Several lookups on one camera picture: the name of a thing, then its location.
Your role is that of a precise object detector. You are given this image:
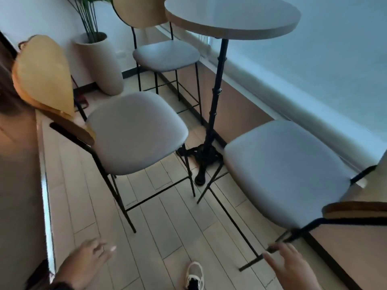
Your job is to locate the round white black-legged table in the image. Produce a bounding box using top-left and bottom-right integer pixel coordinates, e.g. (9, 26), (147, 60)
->
(164, 0), (302, 186)

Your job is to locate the green leafy plant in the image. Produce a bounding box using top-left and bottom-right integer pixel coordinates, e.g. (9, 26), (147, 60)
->
(65, 0), (112, 43)

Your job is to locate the person's right hand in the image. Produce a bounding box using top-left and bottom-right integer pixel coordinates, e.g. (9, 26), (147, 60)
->
(262, 241), (323, 290)

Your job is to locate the white and black sneaker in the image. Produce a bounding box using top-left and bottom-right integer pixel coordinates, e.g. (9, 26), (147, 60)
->
(185, 262), (205, 290)

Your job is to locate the person's left hand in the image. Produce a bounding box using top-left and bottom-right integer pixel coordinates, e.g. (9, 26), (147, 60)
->
(53, 238), (117, 290)

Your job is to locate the grey seat wooden back chair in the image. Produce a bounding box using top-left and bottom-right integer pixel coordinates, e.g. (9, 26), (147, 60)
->
(12, 34), (196, 234)
(197, 119), (387, 272)
(112, 0), (204, 125)

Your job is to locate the tall beige plant pot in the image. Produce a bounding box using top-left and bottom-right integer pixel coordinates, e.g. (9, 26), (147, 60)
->
(72, 32), (124, 96)

